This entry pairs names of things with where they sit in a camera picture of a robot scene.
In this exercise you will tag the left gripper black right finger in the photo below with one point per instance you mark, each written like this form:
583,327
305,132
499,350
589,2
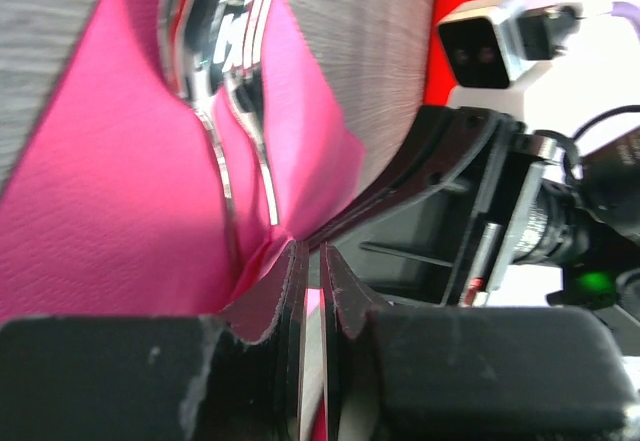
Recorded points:
397,372

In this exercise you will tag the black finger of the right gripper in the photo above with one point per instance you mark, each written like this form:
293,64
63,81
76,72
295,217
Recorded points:
428,249
440,143

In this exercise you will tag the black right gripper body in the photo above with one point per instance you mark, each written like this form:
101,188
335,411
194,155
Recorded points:
549,206

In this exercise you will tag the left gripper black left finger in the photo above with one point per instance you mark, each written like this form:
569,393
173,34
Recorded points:
235,375

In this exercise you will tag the pink paper napkin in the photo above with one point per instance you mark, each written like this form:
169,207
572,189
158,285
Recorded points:
111,200

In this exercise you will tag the silver fork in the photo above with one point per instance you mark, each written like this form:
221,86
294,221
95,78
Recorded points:
242,73

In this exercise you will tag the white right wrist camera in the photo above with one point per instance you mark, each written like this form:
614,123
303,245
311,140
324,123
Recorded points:
497,50

